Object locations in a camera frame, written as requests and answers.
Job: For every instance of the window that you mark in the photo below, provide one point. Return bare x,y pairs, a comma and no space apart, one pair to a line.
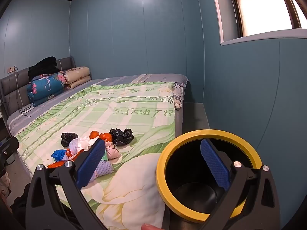
259,4

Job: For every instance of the green printed blanket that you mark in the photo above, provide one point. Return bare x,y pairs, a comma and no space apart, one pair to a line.
120,100

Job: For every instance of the pink knotted cloth bundle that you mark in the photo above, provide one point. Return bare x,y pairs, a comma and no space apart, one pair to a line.
112,153

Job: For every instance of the blue crumpled glove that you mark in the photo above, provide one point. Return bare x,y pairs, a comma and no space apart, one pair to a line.
58,153

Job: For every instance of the white shoe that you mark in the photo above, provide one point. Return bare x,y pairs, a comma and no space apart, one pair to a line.
4,184

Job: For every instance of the black clothes pile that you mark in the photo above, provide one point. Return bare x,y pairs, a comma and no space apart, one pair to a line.
45,64

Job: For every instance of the blue floral folded quilt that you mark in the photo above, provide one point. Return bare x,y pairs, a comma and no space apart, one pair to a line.
45,86

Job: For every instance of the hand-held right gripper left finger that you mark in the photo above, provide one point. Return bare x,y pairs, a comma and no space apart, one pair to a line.
92,163

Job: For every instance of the person's right hand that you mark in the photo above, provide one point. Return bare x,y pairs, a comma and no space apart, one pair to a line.
151,227

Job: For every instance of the beige stacked pillows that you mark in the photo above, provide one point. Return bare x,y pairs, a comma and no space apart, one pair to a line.
76,74

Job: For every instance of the white crumpled tissue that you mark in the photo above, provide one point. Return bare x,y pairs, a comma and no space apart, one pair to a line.
82,143

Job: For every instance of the small orange peel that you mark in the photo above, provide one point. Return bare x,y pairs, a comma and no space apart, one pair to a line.
94,134

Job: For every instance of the small black plastic bag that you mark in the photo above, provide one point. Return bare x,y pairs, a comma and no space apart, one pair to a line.
67,137

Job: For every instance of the grey padded headboard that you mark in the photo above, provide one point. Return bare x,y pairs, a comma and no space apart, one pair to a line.
14,81

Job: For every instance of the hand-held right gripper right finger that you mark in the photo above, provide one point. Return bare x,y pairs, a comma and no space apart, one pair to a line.
214,164

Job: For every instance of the large black plastic bag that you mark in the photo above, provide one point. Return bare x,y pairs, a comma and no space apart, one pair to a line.
121,136

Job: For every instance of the purple foam fruit net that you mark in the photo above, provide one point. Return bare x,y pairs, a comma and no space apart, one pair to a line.
104,169

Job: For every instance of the large orange peel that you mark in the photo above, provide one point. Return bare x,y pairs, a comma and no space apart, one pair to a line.
106,137

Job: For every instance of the red orange snack wrapper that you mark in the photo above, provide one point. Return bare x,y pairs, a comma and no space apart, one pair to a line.
55,164

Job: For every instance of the grey bed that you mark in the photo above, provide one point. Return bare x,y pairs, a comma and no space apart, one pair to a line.
134,79

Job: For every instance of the yellow-rimmed black trash bin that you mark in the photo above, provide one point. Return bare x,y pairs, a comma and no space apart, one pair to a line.
182,136

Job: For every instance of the wall socket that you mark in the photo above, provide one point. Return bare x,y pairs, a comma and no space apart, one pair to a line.
12,70

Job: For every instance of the cartoon print cloth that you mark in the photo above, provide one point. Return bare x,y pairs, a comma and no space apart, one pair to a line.
178,98

